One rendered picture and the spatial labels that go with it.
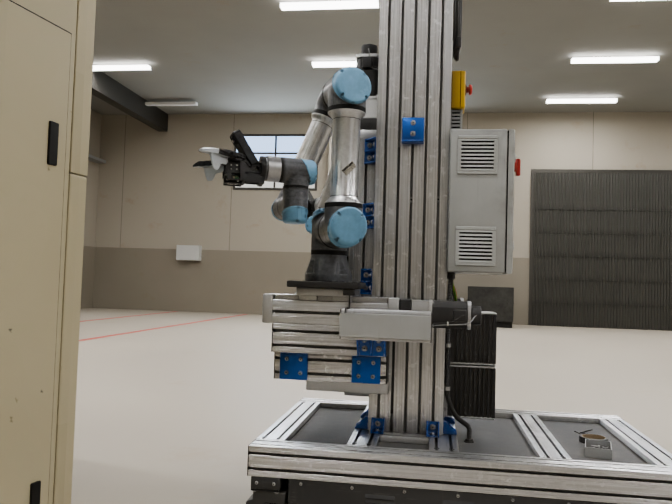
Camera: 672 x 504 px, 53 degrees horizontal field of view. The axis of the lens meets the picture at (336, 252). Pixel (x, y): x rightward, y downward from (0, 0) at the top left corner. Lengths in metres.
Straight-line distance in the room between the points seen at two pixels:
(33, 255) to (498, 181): 1.49
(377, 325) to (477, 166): 0.64
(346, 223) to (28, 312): 1.02
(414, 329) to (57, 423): 1.03
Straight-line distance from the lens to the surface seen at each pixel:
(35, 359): 1.24
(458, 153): 2.24
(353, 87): 2.03
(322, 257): 2.09
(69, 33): 1.34
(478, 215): 2.22
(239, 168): 1.94
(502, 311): 12.20
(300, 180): 1.97
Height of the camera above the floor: 0.72
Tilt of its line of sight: 3 degrees up
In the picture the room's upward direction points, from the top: 2 degrees clockwise
